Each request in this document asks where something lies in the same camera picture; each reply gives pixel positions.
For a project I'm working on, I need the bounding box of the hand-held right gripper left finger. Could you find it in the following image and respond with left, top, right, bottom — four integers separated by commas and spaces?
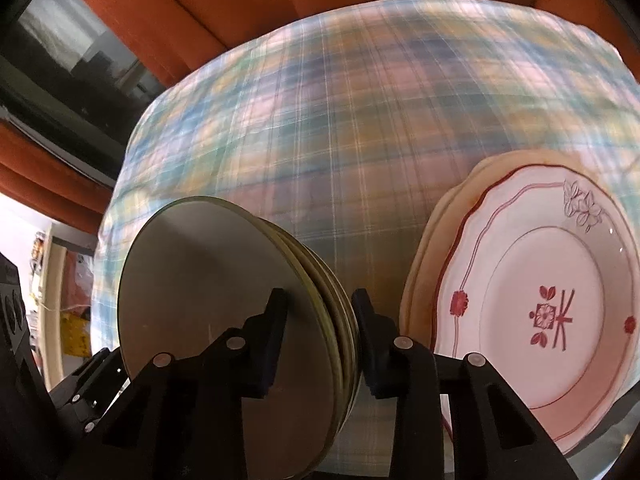
65, 288, 289, 480

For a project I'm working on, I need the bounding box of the scalloped yellow floral plate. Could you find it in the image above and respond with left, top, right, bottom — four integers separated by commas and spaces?
414, 157, 576, 341

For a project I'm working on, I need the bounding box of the pastel plaid tablecloth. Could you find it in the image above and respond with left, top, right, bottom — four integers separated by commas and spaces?
90, 0, 640, 476

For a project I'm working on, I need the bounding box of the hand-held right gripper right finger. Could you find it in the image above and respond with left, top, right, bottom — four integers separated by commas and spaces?
352, 289, 576, 480

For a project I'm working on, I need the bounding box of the yellow box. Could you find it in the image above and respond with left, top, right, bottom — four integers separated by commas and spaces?
60, 310, 93, 356

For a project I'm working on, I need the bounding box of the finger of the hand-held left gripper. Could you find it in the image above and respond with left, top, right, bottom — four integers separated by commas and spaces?
50, 347, 132, 438

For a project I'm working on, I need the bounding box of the dark glass window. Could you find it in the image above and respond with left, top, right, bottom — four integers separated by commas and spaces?
0, 0, 166, 181

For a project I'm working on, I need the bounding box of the red patterned scalloped plate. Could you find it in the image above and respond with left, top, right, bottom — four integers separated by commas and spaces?
432, 164, 640, 456

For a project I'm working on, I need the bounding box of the blue patterned ceramic bowl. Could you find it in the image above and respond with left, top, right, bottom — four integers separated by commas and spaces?
117, 196, 346, 466
272, 227, 361, 411
260, 220, 353, 441

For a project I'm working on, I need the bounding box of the large round yellow floral plate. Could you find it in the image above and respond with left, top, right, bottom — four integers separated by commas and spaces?
400, 147, 596, 441

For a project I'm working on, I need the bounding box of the orange curtain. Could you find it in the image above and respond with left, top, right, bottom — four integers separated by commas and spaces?
0, 0, 601, 236

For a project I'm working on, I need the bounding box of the cream shelf unit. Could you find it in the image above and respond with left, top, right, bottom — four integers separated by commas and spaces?
27, 222, 98, 361

